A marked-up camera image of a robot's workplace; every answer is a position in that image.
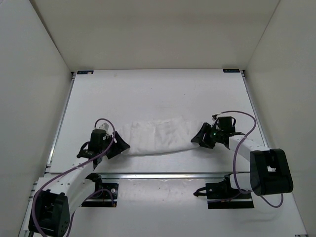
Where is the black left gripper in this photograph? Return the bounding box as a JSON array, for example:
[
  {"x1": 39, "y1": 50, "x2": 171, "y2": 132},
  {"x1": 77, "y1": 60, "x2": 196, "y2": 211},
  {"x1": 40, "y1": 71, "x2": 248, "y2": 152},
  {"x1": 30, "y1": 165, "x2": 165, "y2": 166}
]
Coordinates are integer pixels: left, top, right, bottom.
[{"x1": 101, "y1": 130, "x2": 130, "y2": 159}]

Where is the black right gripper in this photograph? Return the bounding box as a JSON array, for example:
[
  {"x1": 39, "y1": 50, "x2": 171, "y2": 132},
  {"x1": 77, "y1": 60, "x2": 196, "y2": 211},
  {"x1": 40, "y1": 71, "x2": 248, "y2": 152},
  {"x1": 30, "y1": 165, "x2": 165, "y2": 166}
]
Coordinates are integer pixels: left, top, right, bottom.
[{"x1": 191, "y1": 123, "x2": 223, "y2": 149}]

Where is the white pleated skirt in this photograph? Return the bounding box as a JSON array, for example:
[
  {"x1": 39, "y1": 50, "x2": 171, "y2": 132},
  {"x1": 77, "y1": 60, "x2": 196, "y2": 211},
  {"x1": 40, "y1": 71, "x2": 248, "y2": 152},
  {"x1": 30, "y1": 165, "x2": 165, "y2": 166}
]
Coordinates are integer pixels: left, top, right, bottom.
[{"x1": 117, "y1": 117, "x2": 203, "y2": 156}]

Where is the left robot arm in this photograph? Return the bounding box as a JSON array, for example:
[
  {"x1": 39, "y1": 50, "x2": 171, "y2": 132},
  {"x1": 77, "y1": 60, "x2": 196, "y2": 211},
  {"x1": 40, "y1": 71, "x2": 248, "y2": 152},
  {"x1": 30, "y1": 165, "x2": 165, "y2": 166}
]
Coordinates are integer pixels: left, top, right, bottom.
[{"x1": 28, "y1": 129, "x2": 130, "y2": 237}]

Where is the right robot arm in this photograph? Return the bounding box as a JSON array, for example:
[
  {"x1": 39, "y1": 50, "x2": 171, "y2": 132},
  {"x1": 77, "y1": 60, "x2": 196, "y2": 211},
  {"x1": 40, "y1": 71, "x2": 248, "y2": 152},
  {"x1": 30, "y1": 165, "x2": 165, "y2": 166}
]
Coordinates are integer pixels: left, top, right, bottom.
[{"x1": 191, "y1": 117, "x2": 294, "y2": 199}]

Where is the blue right corner label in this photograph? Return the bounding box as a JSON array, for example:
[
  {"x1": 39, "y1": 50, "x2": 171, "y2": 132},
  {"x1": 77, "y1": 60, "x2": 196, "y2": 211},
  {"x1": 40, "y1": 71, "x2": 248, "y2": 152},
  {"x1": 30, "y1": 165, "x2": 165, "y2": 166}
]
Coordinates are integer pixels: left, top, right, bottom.
[{"x1": 223, "y1": 69, "x2": 240, "y2": 73}]

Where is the blue corner label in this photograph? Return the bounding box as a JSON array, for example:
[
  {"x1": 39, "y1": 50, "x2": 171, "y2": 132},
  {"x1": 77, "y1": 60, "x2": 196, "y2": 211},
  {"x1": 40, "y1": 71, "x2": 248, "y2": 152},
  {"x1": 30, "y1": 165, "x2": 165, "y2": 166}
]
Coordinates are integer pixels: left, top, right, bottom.
[
  {"x1": 223, "y1": 69, "x2": 240, "y2": 73},
  {"x1": 77, "y1": 70, "x2": 94, "y2": 75}
]

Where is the blue left corner label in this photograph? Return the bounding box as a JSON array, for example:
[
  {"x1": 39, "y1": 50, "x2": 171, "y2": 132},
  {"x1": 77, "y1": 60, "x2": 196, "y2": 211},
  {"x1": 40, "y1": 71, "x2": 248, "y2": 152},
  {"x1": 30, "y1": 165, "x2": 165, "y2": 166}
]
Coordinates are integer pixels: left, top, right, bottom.
[{"x1": 77, "y1": 70, "x2": 94, "y2": 75}]

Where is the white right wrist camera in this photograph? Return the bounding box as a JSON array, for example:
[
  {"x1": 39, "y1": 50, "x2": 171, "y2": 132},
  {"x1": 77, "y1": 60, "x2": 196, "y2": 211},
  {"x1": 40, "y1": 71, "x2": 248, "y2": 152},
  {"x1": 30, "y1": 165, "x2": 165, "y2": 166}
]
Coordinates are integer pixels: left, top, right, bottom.
[{"x1": 212, "y1": 114, "x2": 220, "y2": 129}]

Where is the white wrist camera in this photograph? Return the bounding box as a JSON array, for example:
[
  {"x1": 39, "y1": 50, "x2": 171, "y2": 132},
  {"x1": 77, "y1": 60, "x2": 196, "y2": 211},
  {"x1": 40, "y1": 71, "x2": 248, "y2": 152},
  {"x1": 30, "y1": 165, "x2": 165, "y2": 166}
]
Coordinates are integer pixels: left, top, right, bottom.
[
  {"x1": 98, "y1": 122, "x2": 109, "y2": 131},
  {"x1": 212, "y1": 114, "x2": 220, "y2": 129}
]

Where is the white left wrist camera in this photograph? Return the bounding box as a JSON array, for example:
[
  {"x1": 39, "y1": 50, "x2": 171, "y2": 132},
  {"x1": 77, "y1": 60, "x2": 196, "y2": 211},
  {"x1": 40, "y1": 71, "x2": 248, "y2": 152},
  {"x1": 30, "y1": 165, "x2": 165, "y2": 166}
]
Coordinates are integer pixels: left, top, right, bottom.
[{"x1": 98, "y1": 122, "x2": 109, "y2": 131}]

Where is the aluminium table edge rail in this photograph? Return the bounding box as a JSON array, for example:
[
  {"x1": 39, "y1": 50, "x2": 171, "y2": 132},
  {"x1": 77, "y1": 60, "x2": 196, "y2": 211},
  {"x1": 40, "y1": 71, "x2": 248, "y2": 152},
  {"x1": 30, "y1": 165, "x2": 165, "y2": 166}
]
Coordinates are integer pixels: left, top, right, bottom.
[{"x1": 100, "y1": 173, "x2": 226, "y2": 179}]

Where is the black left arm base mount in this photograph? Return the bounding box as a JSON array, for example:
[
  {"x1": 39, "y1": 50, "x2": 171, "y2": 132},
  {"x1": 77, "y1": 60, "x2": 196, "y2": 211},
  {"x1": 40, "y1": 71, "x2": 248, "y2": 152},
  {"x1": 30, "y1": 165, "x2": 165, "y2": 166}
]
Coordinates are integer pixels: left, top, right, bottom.
[{"x1": 81, "y1": 173, "x2": 119, "y2": 208}]

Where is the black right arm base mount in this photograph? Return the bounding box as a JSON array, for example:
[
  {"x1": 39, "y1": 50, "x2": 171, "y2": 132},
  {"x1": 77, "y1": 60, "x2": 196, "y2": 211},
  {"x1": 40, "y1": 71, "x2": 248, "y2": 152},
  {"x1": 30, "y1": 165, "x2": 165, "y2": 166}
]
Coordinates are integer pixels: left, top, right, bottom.
[{"x1": 193, "y1": 175, "x2": 254, "y2": 209}]

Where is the right aluminium side rail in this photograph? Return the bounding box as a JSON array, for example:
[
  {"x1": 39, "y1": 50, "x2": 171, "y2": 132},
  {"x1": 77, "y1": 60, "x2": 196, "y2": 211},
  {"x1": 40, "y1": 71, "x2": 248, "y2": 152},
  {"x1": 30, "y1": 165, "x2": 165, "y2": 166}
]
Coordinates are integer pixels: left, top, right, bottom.
[{"x1": 241, "y1": 70, "x2": 272, "y2": 148}]

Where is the aluminium side rail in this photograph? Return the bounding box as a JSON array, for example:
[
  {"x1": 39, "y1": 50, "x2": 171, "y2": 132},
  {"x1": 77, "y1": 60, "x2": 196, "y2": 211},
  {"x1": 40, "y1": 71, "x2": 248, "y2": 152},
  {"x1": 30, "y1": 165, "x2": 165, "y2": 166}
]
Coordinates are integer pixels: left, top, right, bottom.
[
  {"x1": 44, "y1": 72, "x2": 77, "y2": 173},
  {"x1": 241, "y1": 70, "x2": 272, "y2": 148}
]

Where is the left aluminium side rail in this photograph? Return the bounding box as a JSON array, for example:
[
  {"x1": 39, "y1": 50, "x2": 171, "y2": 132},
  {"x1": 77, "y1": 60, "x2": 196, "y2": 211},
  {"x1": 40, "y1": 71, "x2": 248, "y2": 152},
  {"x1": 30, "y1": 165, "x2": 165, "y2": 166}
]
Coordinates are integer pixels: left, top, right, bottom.
[{"x1": 44, "y1": 72, "x2": 77, "y2": 173}]

